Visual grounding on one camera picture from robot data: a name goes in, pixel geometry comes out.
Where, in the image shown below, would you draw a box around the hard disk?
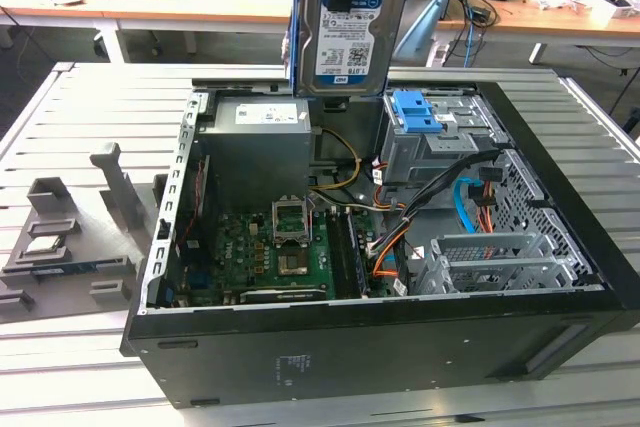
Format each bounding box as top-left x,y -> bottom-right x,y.
281,0 -> 419,98

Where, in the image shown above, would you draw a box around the blue SATA wire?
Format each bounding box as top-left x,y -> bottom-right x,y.
451,178 -> 480,235

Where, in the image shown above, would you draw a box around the orange multicolour power wire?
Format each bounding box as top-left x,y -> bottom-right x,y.
367,219 -> 417,279

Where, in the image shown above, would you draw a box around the blue plastic drive latch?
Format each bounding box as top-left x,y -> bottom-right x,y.
392,90 -> 434,134

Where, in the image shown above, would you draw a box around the yellow power supply wires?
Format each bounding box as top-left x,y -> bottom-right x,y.
309,128 -> 365,193

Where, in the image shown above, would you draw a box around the wooden desk white frame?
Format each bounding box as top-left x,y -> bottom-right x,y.
0,0 -> 297,66
414,0 -> 640,68

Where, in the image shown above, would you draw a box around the black desk cables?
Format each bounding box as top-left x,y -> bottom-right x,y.
451,0 -> 501,39

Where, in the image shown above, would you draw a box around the blue network cable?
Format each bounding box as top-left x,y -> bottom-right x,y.
463,21 -> 476,69

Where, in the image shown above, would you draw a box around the silver CPU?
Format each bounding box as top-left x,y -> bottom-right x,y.
24,235 -> 67,257

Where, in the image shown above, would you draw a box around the grey plastic parts rack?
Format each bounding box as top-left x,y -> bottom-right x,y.
0,141 -> 169,322

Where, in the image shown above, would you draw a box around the white phone box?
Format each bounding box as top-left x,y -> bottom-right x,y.
601,0 -> 637,19

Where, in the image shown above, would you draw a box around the grey metal drive cage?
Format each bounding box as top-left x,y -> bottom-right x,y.
382,91 -> 511,198

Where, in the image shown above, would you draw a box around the grey metal disk bay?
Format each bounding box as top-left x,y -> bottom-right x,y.
412,232 -> 576,298

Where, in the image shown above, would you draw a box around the metal socket cover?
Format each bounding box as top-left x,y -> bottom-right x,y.
270,194 -> 315,250

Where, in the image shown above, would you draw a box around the black graphics card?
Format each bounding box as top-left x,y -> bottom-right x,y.
238,286 -> 331,305

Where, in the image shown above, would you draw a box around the orange wire with black plug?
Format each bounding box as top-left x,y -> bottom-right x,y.
473,164 -> 504,234

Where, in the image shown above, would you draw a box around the green RAM stick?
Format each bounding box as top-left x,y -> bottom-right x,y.
30,258 -> 129,279

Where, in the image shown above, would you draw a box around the grey power supply unit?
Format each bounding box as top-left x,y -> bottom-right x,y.
196,98 -> 317,198

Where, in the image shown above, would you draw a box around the black sleeved wire bundle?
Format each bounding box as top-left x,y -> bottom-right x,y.
398,148 -> 502,228

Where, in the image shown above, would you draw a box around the CPU socket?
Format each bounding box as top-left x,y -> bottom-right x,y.
272,248 -> 315,281

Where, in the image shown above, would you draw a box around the black open PC case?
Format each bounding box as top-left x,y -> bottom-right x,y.
119,74 -> 640,411

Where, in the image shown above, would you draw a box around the green motherboard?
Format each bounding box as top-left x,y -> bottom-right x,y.
179,191 -> 396,306

